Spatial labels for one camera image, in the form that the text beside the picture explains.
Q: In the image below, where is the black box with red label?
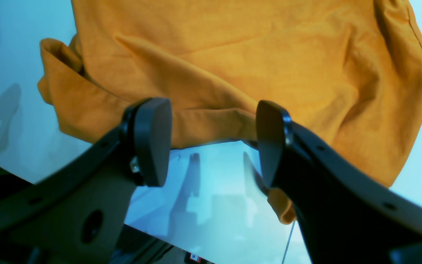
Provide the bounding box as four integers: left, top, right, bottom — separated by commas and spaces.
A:
184, 252, 212, 264

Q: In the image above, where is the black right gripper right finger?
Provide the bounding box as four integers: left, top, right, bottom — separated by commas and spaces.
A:
256, 100, 422, 264

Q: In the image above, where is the orange t-shirt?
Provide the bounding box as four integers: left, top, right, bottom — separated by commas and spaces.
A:
37, 0, 422, 225

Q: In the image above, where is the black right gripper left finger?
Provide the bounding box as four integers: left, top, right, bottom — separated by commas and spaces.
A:
0, 98, 172, 264

